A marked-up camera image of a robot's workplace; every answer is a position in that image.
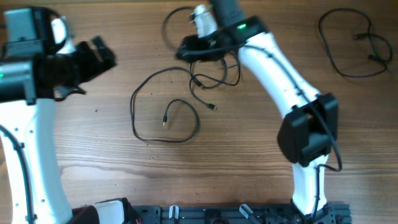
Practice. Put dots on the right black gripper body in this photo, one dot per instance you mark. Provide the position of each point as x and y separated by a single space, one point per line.
209 48

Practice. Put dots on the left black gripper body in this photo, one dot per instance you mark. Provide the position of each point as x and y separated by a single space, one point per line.
87 64

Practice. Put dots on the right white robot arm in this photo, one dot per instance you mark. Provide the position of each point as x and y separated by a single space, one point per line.
309 119

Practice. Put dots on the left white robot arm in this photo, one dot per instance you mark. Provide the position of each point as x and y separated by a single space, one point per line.
43 67

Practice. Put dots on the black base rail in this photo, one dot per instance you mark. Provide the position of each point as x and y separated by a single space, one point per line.
269 214

